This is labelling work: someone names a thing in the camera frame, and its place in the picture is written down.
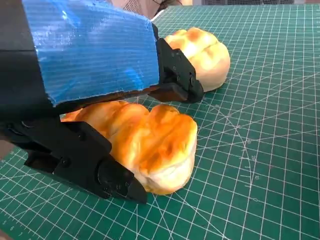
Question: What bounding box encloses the green cutting mat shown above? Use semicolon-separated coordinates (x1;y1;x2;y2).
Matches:
0;3;320;240

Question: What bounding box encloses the rectangular toy bread loaf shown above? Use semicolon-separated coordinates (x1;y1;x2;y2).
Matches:
61;99;198;196

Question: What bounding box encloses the round toy bread bun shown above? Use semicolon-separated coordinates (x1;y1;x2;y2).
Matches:
163;27;231;93

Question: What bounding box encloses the bare black left hand blue tape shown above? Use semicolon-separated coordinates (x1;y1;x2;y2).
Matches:
0;0;205;205

